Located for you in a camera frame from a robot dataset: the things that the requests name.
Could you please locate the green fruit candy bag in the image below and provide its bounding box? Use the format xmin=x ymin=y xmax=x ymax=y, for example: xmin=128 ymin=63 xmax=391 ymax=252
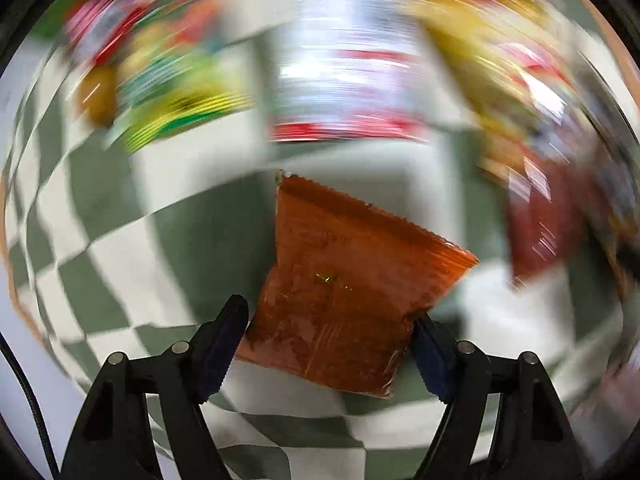
xmin=105 ymin=0 xmax=250 ymax=154

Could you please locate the orange snack bag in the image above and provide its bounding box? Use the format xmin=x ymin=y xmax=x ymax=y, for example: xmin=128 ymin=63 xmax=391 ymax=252
xmin=238 ymin=174 xmax=478 ymax=398

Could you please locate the green white checkered mat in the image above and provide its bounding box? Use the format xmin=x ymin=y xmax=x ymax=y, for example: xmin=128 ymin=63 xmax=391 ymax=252
xmin=1 ymin=0 xmax=639 ymax=479

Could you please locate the pile of mixed snack bags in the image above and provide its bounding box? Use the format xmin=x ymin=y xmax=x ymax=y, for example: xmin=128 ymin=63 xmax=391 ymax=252
xmin=407 ymin=0 xmax=639 ymax=298

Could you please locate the clear packet with brown cake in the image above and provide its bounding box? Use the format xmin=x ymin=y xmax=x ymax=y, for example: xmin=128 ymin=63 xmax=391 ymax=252
xmin=75 ymin=63 xmax=118 ymax=128

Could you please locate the small red snack packet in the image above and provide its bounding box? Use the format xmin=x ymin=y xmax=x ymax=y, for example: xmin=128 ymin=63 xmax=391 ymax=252
xmin=63 ymin=0 xmax=146 ymax=65

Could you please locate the black cable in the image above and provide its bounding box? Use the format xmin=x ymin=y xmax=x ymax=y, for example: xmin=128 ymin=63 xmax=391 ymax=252
xmin=0 ymin=331 xmax=61 ymax=480

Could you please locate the red white spicy strip packet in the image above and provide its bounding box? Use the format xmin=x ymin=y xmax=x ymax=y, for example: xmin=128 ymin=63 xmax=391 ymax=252
xmin=272 ymin=0 xmax=424 ymax=142

